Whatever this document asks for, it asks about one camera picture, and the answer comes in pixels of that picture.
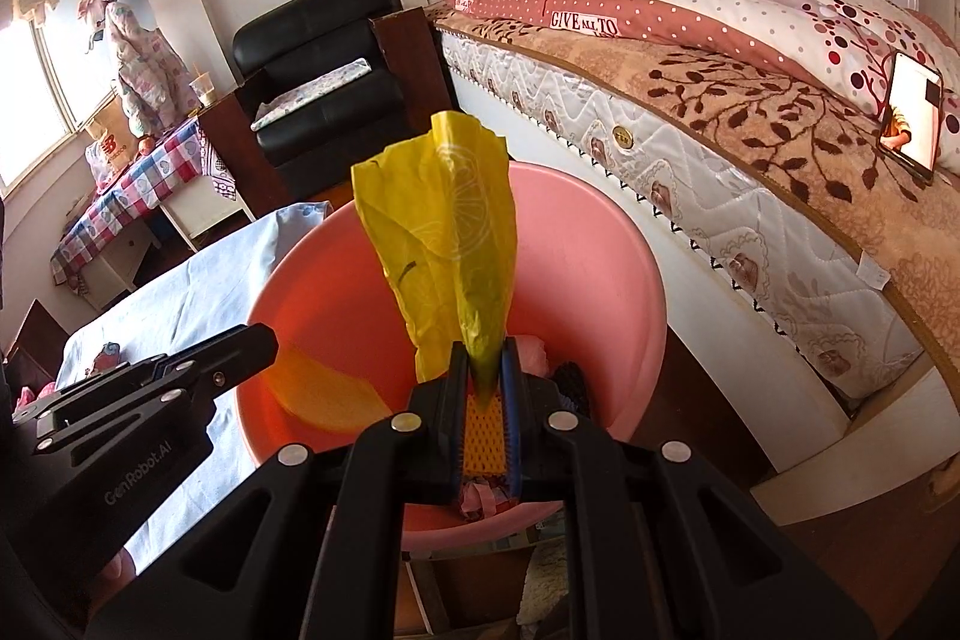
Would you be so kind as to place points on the yellow foam net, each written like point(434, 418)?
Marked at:
point(487, 437)

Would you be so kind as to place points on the blue foam net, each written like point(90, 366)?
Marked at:
point(574, 385)

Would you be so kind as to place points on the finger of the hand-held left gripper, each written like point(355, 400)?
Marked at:
point(225, 381)
point(217, 351)

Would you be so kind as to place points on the orange fruit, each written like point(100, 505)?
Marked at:
point(145, 146)

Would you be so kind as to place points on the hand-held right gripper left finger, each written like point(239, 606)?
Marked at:
point(459, 430)

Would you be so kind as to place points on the white quilted mattress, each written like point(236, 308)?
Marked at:
point(675, 183)

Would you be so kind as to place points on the white patterned hanging cloth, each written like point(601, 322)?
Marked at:
point(229, 175)

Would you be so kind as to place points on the red polka-dot cloth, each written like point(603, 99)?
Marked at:
point(34, 398)

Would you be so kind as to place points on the white desk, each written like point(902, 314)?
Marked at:
point(202, 220)

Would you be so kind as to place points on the person's left hand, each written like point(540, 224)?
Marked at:
point(116, 576)

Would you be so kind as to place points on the dark wooden side cabinet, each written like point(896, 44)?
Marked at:
point(232, 145)
point(405, 55)

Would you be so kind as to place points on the brown paper bag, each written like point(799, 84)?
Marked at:
point(109, 141)

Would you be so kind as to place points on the pink plastic basin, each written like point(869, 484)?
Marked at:
point(585, 280)

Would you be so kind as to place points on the smartphone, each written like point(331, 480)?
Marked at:
point(911, 108)

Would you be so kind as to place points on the plaid-covered side table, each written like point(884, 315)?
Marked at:
point(142, 190)

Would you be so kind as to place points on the black leather armchair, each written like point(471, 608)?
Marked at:
point(315, 25)

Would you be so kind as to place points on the pale patterned seat cushion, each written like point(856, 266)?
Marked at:
point(315, 93)

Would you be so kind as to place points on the light blue printed sheet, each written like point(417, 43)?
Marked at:
point(195, 287)

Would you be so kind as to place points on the brown leaf pattern blanket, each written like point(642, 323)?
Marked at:
point(750, 108)

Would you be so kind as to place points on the red printed white plastic bag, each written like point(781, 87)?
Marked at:
point(480, 497)

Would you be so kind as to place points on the white fluffy mat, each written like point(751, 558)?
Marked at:
point(544, 572)

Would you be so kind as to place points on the pale printed padded jacket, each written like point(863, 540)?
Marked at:
point(150, 70)

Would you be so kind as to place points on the window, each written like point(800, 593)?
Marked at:
point(37, 108)

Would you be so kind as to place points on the dark wooden chair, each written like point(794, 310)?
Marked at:
point(37, 340)

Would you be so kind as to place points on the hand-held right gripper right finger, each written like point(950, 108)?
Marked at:
point(512, 430)

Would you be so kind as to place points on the yellow plastic bag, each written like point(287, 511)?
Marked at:
point(442, 220)

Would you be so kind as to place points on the pink plastic bag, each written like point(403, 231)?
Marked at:
point(536, 351)

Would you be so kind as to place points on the wooden stool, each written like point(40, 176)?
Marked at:
point(480, 580)

